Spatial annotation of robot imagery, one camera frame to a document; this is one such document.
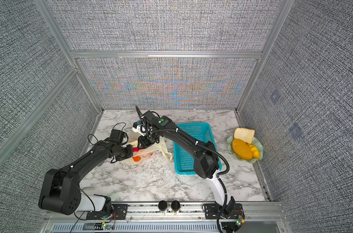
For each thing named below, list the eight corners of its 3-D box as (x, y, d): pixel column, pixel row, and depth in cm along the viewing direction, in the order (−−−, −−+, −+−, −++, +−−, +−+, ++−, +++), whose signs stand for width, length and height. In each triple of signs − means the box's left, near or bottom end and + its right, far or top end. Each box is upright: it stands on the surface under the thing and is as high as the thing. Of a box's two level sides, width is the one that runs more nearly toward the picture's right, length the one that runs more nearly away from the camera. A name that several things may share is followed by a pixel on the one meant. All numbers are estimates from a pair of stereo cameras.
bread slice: (231, 142, 102) (235, 134, 95) (232, 134, 107) (236, 125, 99) (248, 147, 100) (255, 139, 92) (248, 138, 105) (254, 130, 97)
